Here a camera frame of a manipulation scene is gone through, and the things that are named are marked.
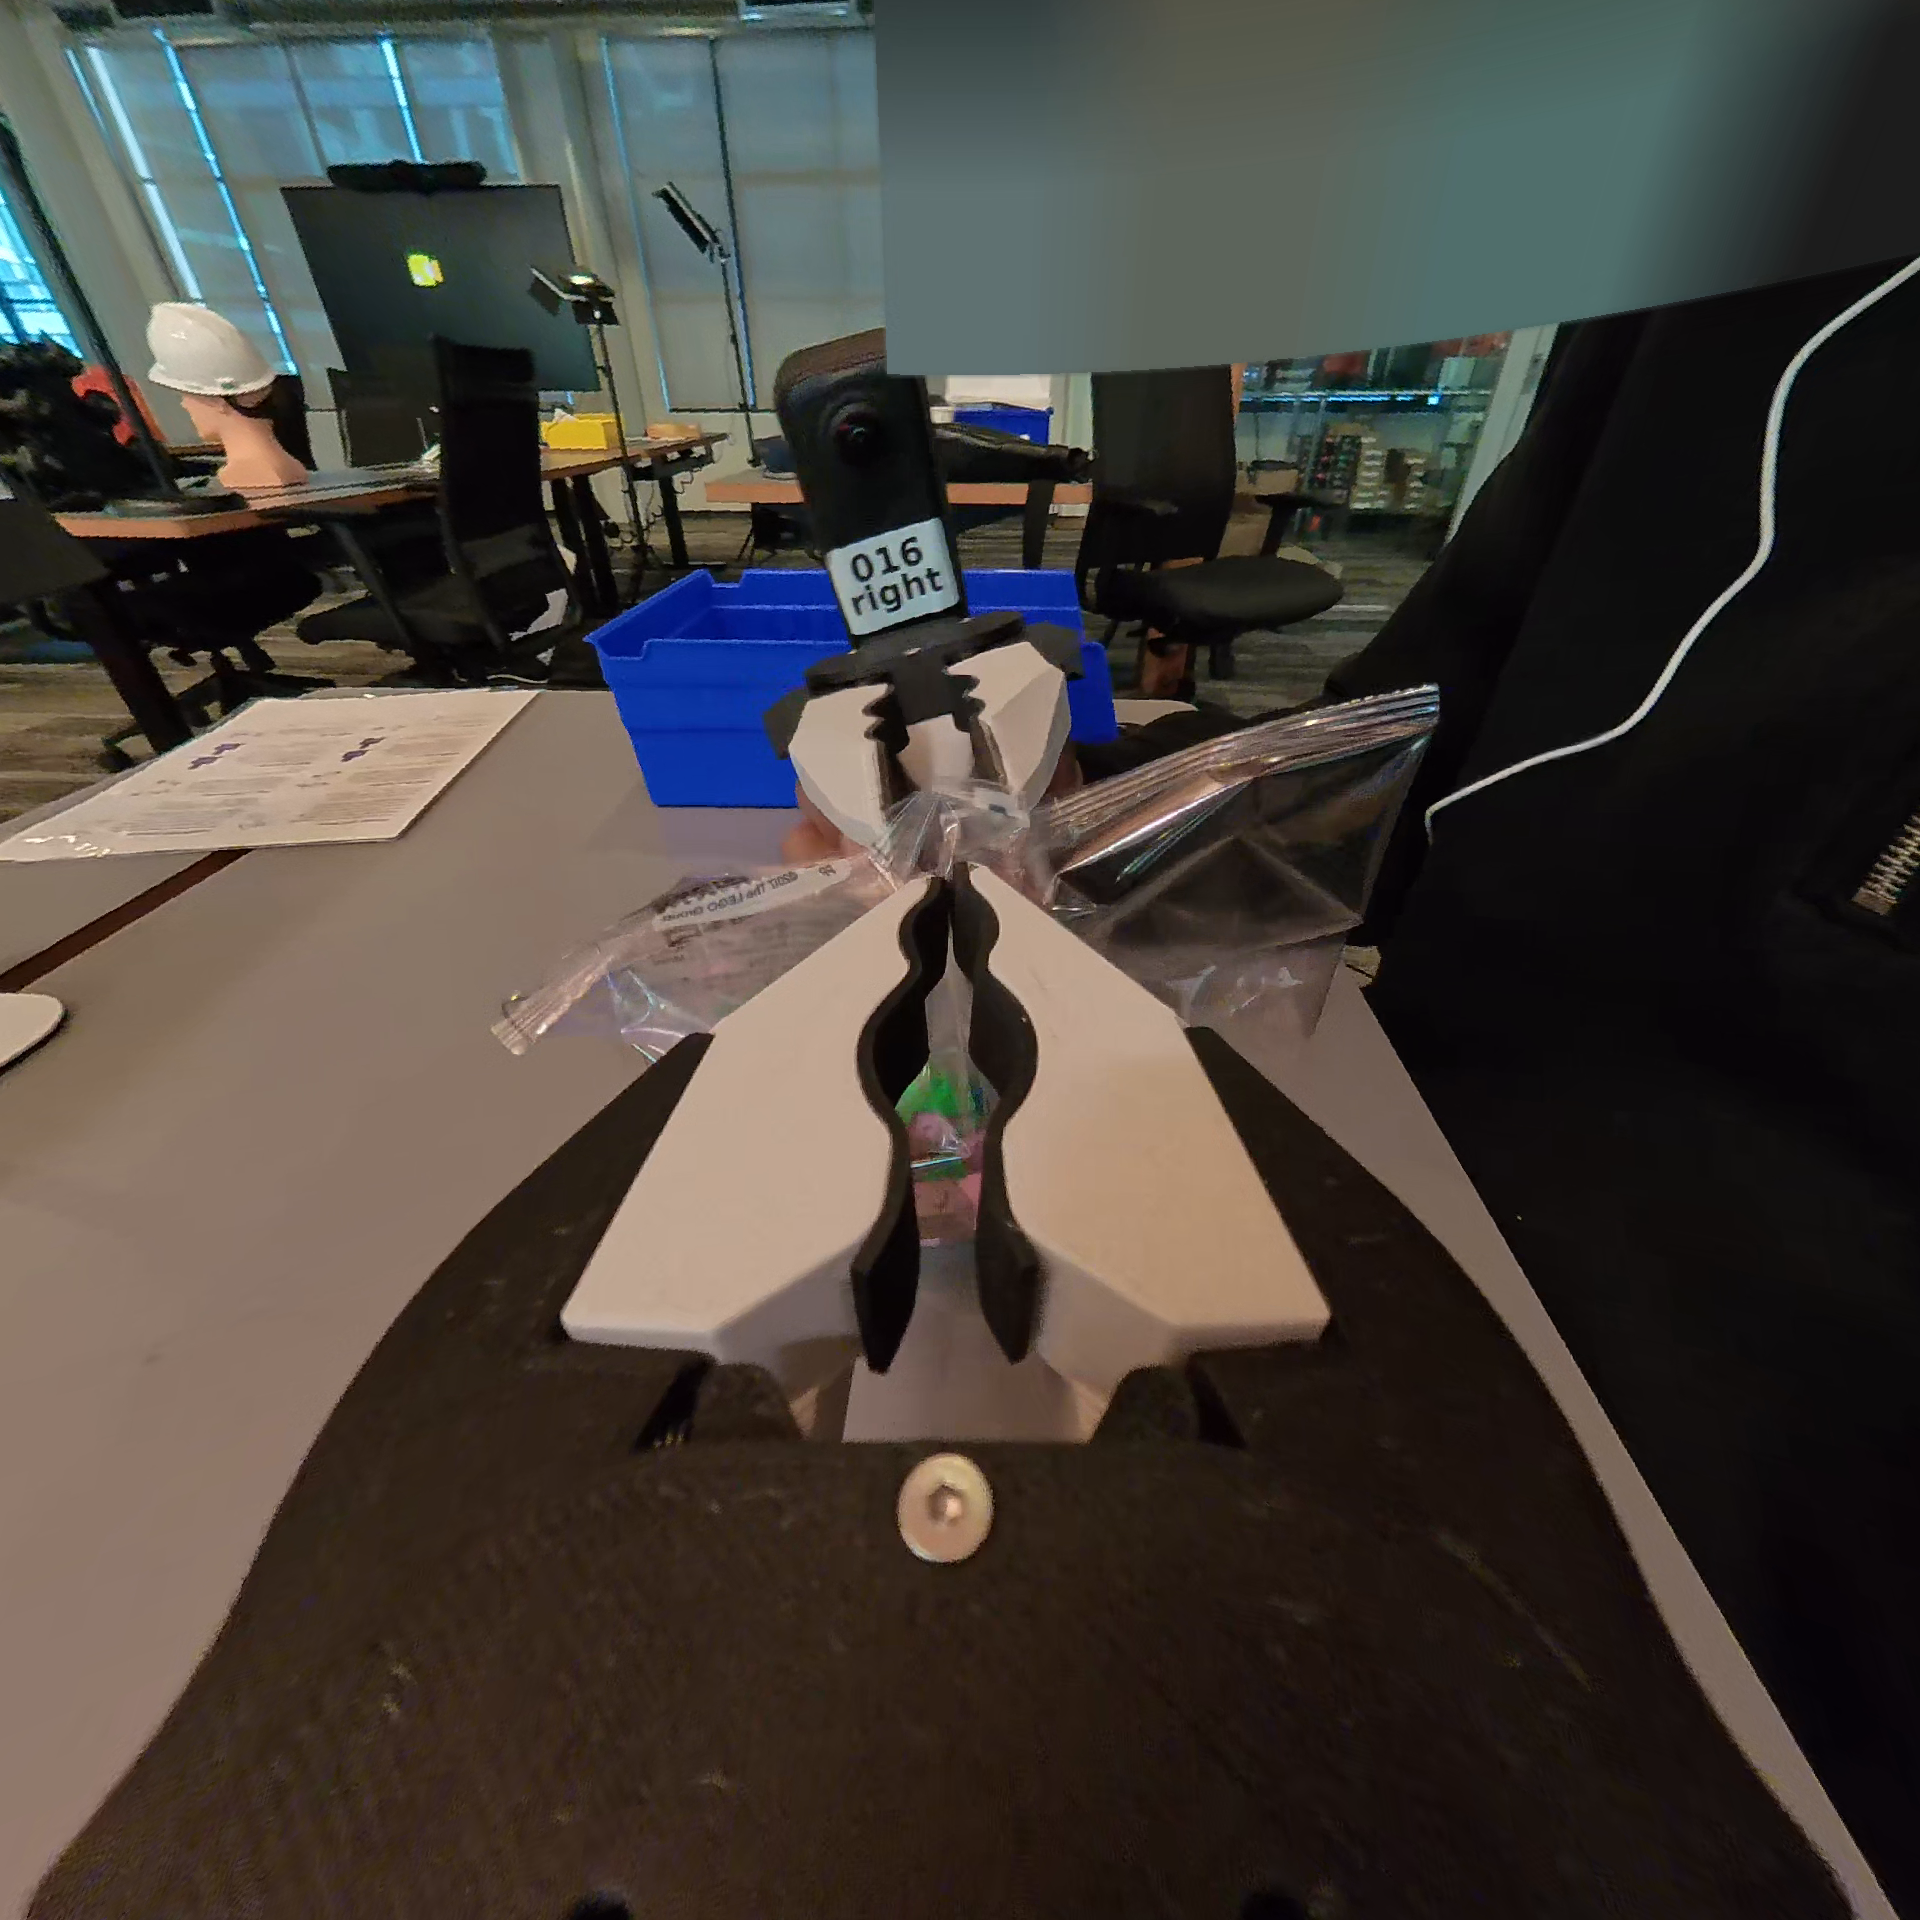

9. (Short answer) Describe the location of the blue plastic bin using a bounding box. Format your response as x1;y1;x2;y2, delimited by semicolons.
585;567;1119;812

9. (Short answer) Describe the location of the black office chair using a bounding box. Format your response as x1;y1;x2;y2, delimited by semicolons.
1072;368;1345;681
297;335;590;688

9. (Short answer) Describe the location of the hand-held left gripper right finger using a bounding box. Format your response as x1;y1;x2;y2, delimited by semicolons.
960;861;1337;1396

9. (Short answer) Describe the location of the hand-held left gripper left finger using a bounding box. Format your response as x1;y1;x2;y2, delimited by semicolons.
562;873;961;1375

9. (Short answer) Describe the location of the black monitor on stand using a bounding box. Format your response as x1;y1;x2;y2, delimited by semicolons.
280;161;601;394

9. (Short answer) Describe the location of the printed paper sheet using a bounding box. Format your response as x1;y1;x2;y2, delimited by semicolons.
0;690;542;864

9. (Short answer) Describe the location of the large clear plastic bag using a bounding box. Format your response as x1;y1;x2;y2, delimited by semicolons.
495;681;1442;1247

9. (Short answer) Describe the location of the mannequin head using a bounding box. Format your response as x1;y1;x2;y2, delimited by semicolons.
193;381;313;490

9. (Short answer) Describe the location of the wooden office desk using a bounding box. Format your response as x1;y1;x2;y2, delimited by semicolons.
53;431;731;721

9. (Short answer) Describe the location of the black light stand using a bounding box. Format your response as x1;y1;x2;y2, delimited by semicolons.
650;181;759;444

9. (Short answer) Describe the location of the white hard hat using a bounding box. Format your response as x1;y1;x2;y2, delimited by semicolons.
144;298;280;399

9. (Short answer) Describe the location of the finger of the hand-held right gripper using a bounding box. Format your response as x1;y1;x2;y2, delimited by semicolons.
785;690;910;858
951;638;1077;825

